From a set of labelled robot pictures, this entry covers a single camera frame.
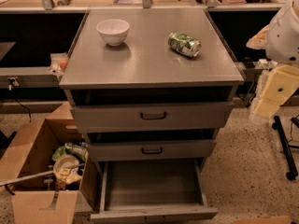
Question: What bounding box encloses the grey bottom drawer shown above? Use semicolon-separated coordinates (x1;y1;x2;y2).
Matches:
91;159;218;224

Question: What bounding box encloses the grey drawer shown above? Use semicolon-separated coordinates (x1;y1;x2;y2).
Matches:
87;139;216;161
91;159;218;224
71;102;233;133

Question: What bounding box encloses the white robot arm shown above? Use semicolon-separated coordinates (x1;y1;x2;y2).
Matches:
247;0;299;123

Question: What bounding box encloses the grey metal drawer cabinet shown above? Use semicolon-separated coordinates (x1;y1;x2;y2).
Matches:
58;7;245;173

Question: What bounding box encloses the grey top drawer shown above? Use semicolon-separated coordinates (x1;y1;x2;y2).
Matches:
71;102;233;133

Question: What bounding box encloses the grey middle drawer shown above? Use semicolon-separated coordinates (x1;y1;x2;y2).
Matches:
87;139;216;161

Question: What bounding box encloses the green crushed soda can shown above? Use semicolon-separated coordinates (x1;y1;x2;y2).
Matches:
167;32;201;58

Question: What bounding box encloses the white ceramic bowl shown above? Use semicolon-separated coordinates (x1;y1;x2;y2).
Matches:
96;19;130;46

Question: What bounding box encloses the green plastic bag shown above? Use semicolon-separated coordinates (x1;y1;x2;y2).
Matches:
52;143;88;161

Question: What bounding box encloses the small tray with orange ball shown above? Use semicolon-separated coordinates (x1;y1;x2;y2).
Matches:
47;52;68;76

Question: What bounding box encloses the crumpled paper plate trash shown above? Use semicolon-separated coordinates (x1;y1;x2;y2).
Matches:
53;155;82;185

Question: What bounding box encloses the brown cardboard box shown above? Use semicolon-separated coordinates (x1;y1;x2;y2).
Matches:
0;104;98;224

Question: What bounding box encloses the black floor stand bar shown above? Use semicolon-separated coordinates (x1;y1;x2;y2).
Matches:
272;116;298;181

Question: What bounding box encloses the grey metal rod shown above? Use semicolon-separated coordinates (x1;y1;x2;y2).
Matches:
0;163;85;187

